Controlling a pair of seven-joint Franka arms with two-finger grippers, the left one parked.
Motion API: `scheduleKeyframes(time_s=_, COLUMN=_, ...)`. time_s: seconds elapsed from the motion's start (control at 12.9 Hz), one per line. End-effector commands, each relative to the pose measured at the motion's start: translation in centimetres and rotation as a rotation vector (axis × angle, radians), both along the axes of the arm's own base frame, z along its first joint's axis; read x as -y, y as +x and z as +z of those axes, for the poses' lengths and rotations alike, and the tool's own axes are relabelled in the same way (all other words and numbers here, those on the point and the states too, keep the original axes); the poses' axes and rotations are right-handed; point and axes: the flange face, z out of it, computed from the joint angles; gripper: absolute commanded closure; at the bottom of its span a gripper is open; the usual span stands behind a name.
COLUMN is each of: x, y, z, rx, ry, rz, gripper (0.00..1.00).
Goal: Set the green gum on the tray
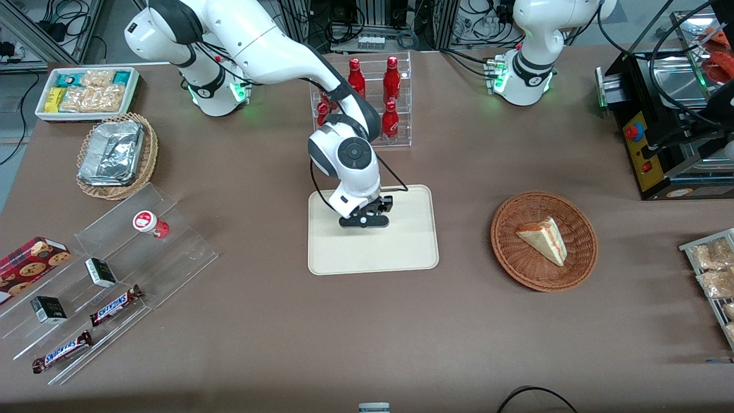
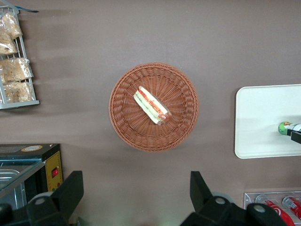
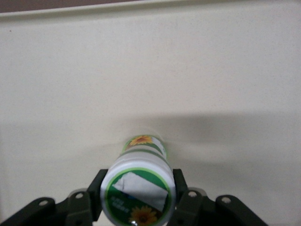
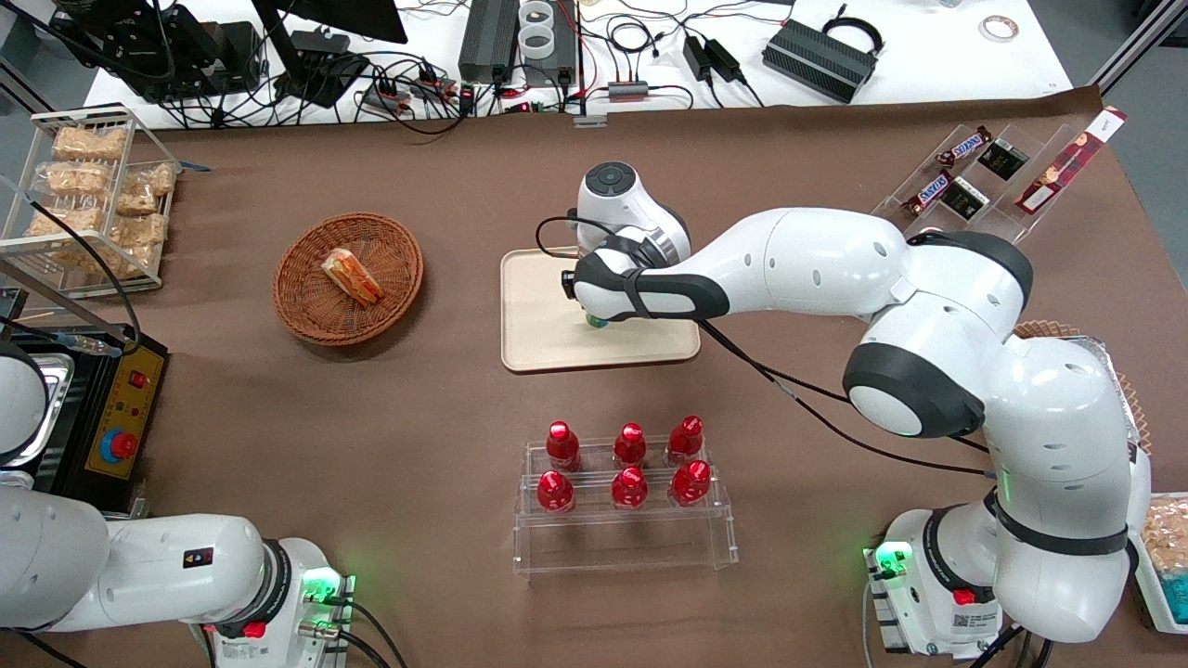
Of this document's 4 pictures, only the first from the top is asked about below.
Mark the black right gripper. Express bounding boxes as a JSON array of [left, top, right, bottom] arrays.
[[338, 195, 395, 230]]

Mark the beige plastic tray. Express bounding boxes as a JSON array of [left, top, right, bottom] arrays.
[[307, 184, 440, 276]]

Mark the red gum bottle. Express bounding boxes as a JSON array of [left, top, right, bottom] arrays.
[[132, 210, 170, 239]]

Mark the silver foil tray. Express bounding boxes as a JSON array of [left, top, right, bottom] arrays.
[[77, 120, 145, 188]]

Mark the tray of packaged snacks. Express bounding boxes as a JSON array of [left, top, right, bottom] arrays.
[[678, 228, 734, 352]]

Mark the clear acrylic bottle rack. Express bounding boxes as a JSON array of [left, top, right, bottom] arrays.
[[309, 51, 413, 149]]

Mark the brown wicker basket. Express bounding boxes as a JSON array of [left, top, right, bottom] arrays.
[[490, 190, 599, 293]]

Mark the triangle sandwich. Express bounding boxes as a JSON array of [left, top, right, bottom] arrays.
[[515, 216, 569, 268]]

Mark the clear acrylic stepped stand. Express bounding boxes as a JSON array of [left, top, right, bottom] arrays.
[[0, 183, 219, 386]]

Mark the light wicker basket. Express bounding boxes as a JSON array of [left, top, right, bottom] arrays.
[[76, 112, 159, 201]]

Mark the snickers chocolate bar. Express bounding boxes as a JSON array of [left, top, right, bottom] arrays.
[[89, 285, 145, 328], [32, 330, 93, 375]]

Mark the small black box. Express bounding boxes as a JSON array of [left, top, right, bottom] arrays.
[[84, 258, 118, 289], [30, 296, 68, 325]]

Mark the clear cracker bag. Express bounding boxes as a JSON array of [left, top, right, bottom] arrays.
[[59, 84, 126, 113]]

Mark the black food warmer machine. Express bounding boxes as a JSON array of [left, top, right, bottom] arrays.
[[595, 0, 734, 201]]

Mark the yellow snack packet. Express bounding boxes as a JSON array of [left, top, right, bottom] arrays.
[[44, 87, 67, 114]]

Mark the red cookie box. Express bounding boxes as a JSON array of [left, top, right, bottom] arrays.
[[0, 236, 72, 306]]

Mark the white snack bin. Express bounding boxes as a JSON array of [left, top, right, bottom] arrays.
[[35, 67, 140, 123]]

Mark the clear snack bag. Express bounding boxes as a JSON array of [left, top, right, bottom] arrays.
[[688, 237, 734, 271], [696, 268, 734, 299]]

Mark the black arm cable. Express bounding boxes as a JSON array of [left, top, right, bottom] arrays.
[[310, 150, 409, 210]]

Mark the black floor cable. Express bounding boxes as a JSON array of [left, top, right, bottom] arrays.
[[495, 385, 579, 413]]

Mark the black machine cable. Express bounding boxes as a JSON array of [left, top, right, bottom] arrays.
[[596, 0, 734, 130]]

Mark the aluminium frame rail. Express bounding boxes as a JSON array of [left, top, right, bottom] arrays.
[[0, 0, 105, 65]]

